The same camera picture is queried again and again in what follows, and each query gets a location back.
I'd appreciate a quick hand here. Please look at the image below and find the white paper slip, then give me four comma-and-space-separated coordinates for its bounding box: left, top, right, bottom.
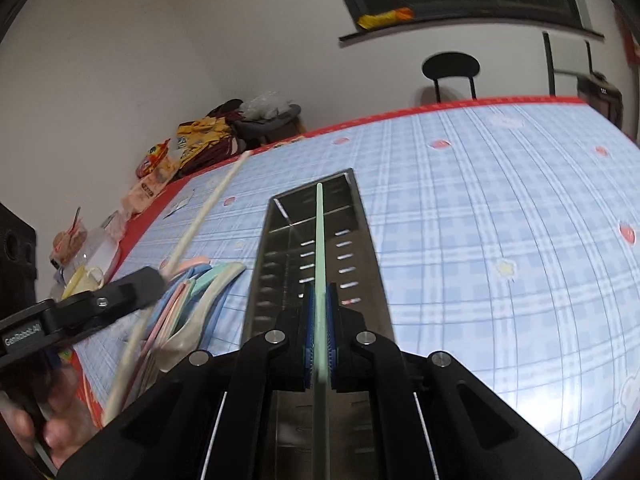
164, 189, 197, 219

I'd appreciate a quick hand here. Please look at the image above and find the pale yellow cup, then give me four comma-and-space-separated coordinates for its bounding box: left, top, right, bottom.
61, 266, 106, 302

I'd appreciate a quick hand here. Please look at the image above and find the cream chopstick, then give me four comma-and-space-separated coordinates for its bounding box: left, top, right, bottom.
102, 152, 250, 426

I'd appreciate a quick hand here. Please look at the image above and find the cream spoon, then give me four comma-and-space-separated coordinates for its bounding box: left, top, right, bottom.
159, 269, 242, 372

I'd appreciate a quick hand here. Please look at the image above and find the black round back chair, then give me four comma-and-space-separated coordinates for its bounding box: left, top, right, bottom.
421, 52, 481, 104

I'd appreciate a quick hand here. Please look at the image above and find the blue spoon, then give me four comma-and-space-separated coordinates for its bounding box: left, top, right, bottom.
170, 261, 217, 311

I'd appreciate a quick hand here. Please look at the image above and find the grey garment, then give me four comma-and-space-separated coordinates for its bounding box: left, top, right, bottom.
232, 102, 304, 148

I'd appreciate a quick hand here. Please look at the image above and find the dark bag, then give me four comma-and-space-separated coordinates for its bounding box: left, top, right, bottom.
576, 73, 626, 130

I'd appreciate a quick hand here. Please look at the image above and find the blue plaid tablecloth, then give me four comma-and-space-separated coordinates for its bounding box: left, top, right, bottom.
70, 96, 640, 480

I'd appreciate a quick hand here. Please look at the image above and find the person's left hand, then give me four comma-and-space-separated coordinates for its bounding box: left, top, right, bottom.
0, 362, 98, 468

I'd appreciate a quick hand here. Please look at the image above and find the orange snack packet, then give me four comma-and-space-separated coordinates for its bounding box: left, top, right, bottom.
136, 139, 174, 179

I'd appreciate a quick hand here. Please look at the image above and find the yellow orange packet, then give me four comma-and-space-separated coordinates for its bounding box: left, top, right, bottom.
357, 7, 415, 30

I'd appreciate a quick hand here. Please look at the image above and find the peach snack packet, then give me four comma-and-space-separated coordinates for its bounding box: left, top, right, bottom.
121, 167, 175, 222

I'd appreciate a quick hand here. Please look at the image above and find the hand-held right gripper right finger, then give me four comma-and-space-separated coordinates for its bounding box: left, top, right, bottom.
325, 282, 583, 480

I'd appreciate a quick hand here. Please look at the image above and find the green chopstick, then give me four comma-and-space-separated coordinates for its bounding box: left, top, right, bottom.
314, 182, 332, 480

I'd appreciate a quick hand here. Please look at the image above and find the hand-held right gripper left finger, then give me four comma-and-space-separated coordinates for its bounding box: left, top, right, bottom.
57, 282, 317, 480

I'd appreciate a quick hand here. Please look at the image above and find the pink spoon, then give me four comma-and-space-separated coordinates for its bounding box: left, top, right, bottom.
142, 257, 210, 361

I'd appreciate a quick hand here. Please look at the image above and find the white plastic bag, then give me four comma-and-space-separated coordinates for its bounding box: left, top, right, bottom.
242, 91, 292, 121

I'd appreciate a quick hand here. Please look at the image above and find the green spoon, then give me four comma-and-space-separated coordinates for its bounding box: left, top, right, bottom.
185, 263, 247, 311

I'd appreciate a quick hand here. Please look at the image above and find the clear plastic container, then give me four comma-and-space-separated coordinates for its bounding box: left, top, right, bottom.
74, 229, 122, 282

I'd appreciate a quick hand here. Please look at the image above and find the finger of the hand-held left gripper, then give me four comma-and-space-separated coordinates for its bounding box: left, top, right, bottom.
60, 266, 167, 335

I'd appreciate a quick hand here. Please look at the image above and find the stainless steel utensil holder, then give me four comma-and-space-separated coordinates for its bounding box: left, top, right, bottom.
245, 167, 396, 480

